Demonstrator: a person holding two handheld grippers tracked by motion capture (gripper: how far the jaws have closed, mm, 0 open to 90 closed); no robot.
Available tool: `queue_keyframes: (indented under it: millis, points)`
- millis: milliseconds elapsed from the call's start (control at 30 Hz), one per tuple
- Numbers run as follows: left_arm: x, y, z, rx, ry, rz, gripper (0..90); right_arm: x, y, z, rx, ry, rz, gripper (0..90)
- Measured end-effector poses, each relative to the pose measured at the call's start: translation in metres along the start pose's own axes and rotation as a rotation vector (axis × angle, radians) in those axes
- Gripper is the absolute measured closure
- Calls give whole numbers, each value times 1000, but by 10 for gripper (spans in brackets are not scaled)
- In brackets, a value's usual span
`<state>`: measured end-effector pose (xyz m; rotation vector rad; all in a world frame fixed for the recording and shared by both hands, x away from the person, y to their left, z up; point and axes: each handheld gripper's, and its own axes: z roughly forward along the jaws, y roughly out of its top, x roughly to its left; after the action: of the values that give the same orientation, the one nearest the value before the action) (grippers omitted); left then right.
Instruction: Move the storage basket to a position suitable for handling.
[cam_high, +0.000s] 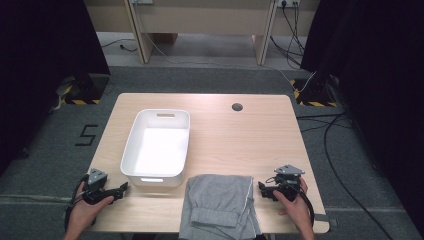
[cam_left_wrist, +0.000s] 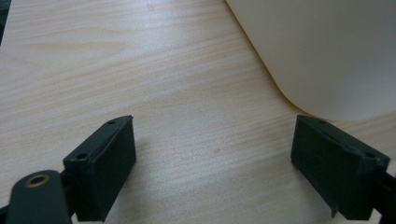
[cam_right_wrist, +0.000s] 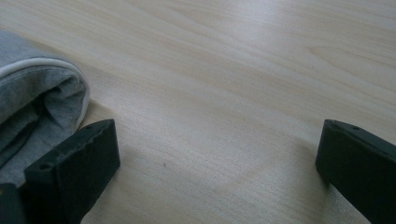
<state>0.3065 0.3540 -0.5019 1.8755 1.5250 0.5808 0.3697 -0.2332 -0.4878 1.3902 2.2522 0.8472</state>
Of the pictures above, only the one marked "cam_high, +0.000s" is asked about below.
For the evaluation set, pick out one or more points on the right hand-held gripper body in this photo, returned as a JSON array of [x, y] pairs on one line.
[[286, 185]]

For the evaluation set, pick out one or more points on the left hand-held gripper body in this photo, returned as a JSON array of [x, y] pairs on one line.
[[96, 178]]

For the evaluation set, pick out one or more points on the grey pants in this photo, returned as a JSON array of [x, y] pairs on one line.
[[216, 200]]

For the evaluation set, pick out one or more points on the white plastic basket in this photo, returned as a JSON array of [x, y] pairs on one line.
[[160, 150]]

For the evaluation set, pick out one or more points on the person's right hand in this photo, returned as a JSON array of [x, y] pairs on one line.
[[295, 210]]

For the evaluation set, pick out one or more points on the person's left hand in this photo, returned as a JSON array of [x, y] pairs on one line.
[[85, 213]]

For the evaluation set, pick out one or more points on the black stand base striped tape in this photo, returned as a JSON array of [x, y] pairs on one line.
[[316, 92], [86, 87]]

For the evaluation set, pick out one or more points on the black curtain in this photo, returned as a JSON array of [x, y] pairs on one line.
[[383, 83], [33, 66]]

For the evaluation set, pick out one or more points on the light wooden desk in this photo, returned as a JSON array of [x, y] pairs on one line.
[[200, 16]]

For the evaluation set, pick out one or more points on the white power strip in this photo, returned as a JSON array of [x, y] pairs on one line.
[[141, 1]]

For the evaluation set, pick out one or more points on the white wall socket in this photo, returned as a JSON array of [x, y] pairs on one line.
[[288, 2]]

